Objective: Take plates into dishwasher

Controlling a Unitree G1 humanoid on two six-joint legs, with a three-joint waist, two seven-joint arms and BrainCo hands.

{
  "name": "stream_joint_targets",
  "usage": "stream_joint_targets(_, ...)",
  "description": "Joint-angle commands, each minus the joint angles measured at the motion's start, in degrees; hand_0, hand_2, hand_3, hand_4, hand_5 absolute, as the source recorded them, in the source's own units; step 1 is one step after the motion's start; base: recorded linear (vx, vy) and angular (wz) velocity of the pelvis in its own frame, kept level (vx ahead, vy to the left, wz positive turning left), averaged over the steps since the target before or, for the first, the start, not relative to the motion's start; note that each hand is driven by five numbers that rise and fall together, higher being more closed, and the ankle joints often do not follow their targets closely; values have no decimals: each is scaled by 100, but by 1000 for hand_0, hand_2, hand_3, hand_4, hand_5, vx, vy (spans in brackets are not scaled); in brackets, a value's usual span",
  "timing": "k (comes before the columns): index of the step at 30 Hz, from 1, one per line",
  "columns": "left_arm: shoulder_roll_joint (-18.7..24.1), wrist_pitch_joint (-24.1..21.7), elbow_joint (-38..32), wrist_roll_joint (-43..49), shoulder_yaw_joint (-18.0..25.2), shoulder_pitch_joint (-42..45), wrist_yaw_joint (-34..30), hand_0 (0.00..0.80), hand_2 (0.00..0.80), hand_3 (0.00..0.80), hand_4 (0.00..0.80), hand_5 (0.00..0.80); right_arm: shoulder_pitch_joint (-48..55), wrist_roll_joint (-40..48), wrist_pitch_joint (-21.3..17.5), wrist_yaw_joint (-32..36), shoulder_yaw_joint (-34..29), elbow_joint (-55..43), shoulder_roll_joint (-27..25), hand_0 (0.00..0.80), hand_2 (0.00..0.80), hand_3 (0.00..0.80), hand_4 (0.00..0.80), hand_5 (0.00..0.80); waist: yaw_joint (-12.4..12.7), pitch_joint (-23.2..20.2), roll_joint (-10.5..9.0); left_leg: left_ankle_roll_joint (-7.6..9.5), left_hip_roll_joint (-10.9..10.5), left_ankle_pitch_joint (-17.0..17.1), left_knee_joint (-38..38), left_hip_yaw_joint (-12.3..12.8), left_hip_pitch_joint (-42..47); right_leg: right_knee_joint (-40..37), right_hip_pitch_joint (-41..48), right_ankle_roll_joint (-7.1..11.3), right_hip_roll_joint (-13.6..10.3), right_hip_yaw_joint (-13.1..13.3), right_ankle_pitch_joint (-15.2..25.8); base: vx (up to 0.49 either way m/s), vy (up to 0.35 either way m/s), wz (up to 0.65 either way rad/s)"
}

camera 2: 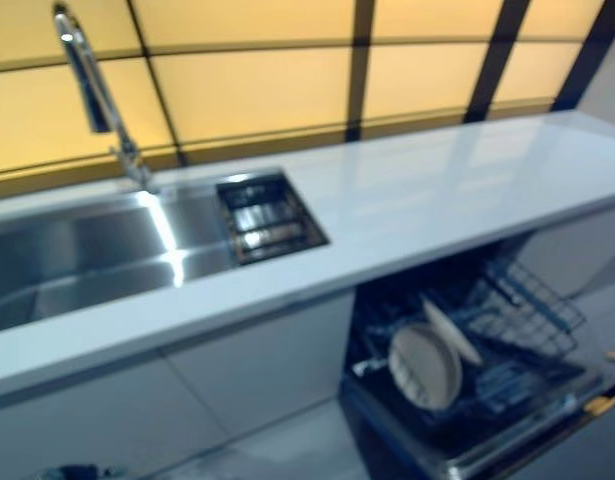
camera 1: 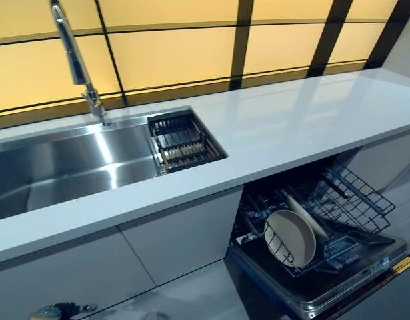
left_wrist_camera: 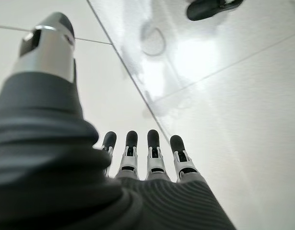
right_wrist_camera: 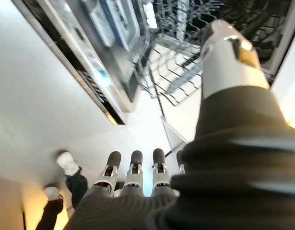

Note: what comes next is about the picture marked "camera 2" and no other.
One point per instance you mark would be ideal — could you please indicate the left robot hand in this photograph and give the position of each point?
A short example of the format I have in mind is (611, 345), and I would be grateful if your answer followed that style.
(79, 472)

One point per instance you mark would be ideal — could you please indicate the cream ceramic plate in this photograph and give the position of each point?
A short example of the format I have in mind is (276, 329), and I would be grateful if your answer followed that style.
(427, 365)
(452, 330)

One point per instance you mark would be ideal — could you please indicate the wide white cabinet door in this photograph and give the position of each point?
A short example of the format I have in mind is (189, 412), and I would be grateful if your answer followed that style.
(87, 420)

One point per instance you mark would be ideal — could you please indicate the stainless steel sink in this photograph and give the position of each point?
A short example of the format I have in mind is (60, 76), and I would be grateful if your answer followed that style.
(87, 260)

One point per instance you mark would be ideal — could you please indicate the narrow white cabinet door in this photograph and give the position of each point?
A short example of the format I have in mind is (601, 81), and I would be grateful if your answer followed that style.
(267, 360)

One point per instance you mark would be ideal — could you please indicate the black dish rack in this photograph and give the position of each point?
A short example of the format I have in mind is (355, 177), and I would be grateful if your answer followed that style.
(267, 220)

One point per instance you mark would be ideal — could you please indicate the chrome kitchen faucet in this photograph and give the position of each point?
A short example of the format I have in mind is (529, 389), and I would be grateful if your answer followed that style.
(94, 95)

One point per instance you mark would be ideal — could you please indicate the dark framed amber window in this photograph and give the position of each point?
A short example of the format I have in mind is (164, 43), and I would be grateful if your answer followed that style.
(262, 90)

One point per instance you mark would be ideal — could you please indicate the white end cabinet door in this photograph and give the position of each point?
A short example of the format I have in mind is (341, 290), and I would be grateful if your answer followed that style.
(572, 250)

